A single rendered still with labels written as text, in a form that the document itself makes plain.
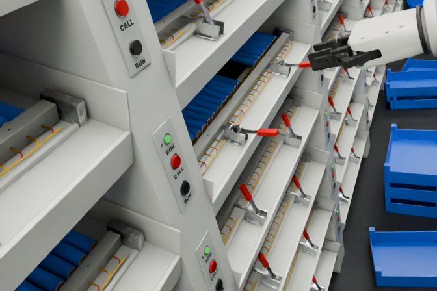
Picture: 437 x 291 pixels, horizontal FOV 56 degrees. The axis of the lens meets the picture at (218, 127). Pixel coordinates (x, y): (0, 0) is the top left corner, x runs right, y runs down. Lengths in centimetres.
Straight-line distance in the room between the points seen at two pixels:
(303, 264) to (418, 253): 57
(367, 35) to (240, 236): 43
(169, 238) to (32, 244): 21
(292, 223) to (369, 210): 80
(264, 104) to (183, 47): 27
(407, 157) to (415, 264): 45
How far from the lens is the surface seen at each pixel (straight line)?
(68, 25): 43
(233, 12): 73
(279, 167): 96
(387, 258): 168
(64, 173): 41
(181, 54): 59
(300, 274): 124
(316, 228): 135
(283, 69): 92
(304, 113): 115
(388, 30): 65
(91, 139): 44
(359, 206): 187
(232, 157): 69
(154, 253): 56
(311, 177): 123
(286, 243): 106
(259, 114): 79
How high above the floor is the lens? 128
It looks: 30 degrees down
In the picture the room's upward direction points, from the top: 15 degrees counter-clockwise
